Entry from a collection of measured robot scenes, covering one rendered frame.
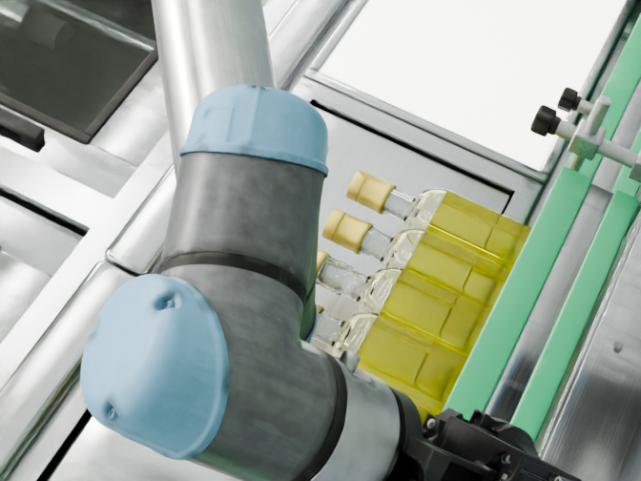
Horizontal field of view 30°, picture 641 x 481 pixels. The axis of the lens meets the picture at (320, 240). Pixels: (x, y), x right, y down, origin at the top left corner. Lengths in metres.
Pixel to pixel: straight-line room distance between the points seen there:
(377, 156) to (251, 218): 0.92
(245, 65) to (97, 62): 0.85
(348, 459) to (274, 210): 0.13
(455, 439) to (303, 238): 0.16
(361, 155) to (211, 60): 0.73
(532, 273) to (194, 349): 0.61
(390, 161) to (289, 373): 0.94
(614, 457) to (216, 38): 0.48
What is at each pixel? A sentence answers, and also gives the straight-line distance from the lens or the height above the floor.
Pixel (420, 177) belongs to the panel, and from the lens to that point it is 1.48.
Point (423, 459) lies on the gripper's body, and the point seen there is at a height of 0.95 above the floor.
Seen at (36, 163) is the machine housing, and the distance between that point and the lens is 1.49.
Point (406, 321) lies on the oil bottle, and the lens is 1.18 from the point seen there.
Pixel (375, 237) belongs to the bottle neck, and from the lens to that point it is 1.24.
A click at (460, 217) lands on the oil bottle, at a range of 1.26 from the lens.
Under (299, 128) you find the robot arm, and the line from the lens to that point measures 0.61.
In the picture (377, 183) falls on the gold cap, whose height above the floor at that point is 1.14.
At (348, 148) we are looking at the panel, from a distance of 1.49.
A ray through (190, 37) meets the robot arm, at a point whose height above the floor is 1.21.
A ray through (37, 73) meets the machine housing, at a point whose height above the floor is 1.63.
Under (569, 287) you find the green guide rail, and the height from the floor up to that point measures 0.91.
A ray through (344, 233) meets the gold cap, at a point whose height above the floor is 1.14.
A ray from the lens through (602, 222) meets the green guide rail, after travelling 1.16.
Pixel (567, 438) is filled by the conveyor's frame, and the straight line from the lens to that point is 1.01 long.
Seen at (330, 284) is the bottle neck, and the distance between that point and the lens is 1.21.
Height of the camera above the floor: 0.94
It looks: 10 degrees up
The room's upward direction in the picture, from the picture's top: 65 degrees counter-clockwise
